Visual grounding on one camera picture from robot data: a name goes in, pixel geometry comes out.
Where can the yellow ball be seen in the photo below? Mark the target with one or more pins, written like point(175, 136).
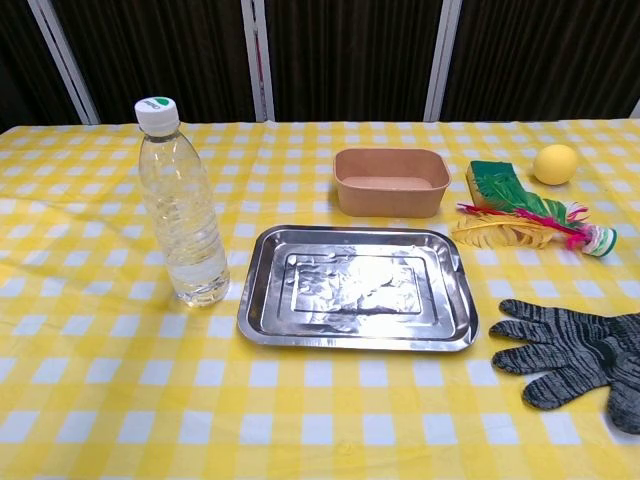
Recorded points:
point(555, 165)

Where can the white metal frame post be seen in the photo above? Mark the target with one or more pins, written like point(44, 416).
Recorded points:
point(65, 60)
point(259, 60)
point(443, 60)

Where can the green and yellow sponge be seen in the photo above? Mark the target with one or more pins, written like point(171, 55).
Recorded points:
point(492, 172)

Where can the grey knit work glove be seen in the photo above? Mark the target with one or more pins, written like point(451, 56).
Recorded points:
point(565, 350)

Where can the yellow checkered tablecloth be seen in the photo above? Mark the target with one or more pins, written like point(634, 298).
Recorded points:
point(100, 400)

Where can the pink rectangular bowl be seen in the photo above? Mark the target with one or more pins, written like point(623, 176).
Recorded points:
point(390, 200)

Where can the clear plastic bottle green cap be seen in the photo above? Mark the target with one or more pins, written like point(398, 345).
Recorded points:
point(185, 225)

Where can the rectangular metal tray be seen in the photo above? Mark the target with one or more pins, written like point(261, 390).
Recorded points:
point(350, 290)

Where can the colourful feather shuttlecock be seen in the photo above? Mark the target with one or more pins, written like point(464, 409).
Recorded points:
point(600, 242)

